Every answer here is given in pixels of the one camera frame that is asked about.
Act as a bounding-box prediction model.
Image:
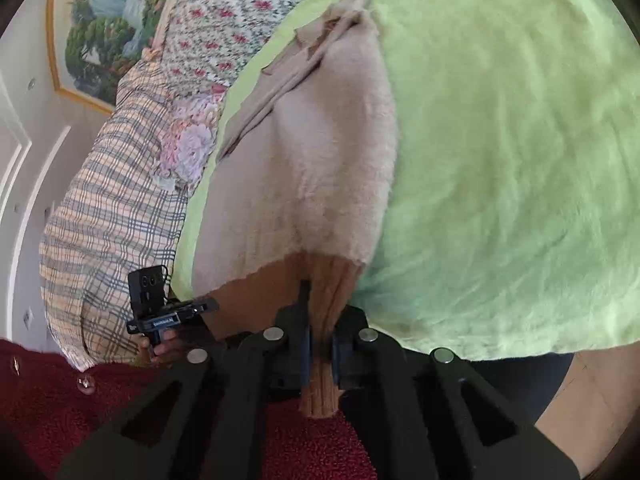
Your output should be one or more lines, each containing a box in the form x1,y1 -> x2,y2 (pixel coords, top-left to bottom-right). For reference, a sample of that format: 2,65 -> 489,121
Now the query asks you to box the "green fleece blanket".
171,0 -> 640,362

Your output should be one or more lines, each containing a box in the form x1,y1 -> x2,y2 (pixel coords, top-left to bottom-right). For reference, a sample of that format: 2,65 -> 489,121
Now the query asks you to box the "floral bedsheet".
149,0 -> 347,197

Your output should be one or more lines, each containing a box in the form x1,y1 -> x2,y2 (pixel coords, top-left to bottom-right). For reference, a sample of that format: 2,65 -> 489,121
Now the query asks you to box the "framed landscape painting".
46,0 -> 202,115

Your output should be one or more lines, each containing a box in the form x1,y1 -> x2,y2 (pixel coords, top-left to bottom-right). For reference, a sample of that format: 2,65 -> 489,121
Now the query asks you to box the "dark blue cloth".
469,351 -> 576,422

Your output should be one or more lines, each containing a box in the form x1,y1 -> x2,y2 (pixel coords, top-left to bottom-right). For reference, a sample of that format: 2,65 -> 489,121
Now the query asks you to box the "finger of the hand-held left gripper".
169,296 -> 221,314

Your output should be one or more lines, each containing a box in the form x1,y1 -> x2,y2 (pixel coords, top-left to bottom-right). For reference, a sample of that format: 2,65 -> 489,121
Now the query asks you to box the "plaid quilt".
39,59 -> 202,372

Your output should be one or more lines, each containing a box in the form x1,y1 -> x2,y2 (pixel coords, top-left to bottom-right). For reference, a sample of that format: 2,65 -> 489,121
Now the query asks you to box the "person's left hand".
137,330 -> 187,367

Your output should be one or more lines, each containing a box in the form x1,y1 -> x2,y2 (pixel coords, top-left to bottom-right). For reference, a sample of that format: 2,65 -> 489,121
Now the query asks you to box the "beige fleece garment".
191,0 -> 402,419

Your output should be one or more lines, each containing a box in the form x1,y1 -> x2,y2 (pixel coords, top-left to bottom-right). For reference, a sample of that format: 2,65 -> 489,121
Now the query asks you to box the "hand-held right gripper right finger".
331,304 -> 582,480

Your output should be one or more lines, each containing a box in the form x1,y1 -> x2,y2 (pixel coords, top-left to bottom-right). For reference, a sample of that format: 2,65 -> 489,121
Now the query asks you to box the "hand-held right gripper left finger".
55,281 -> 314,480

